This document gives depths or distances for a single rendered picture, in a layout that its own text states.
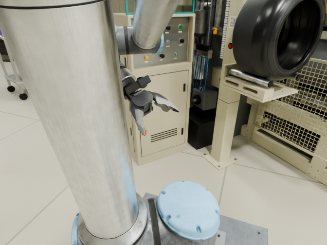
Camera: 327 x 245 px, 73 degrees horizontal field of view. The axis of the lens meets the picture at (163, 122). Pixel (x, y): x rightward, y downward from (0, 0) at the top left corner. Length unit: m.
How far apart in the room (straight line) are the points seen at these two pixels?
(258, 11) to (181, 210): 1.16
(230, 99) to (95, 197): 1.61
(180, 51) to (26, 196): 1.69
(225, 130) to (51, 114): 1.79
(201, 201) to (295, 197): 1.57
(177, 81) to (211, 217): 1.47
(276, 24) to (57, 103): 1.25
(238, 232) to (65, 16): 0.87
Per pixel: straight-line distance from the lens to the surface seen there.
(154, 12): 0.44
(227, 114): 1.91
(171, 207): 0.54
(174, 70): 1.85
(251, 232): 0.95
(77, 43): 0.23
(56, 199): 1.99
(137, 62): 1.73
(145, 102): 0.74
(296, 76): 1.73
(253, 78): 1.56
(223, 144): 2.07
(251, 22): 1.42
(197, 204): 0.55
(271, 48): 1.40
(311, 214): 2.02
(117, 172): 0.34
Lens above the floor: 1.33
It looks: 28 degrees down
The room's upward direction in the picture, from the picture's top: straight up
